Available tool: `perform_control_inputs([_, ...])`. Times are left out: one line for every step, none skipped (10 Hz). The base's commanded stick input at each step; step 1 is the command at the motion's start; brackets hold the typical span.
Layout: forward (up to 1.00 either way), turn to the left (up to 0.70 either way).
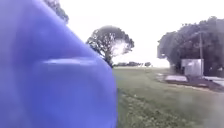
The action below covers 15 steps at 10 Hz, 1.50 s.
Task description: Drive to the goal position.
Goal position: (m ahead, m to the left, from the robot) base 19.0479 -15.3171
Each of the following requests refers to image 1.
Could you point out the distant low tree line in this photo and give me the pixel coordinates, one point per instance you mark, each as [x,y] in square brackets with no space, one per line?
[131,64]

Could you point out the broad leafy tree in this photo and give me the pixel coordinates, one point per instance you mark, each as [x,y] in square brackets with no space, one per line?
[108,41]

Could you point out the green grass field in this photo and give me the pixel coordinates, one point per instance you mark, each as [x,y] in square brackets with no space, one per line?
[156,100]

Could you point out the grey paved strip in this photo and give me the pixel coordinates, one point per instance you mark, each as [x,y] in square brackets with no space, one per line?
[176,78]

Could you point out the large blue object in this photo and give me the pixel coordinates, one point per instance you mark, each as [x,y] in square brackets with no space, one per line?
[46,76]

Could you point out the dark tree crown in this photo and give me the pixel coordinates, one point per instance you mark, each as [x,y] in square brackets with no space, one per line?
[58,9]

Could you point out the dense dark tree clump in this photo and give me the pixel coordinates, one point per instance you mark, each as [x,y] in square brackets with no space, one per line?
[186,43]

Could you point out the small grey shed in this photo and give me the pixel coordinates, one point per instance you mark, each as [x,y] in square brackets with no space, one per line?
[192,67]

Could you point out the wooden utility pole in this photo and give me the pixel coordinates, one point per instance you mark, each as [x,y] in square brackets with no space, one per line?
[201,46]

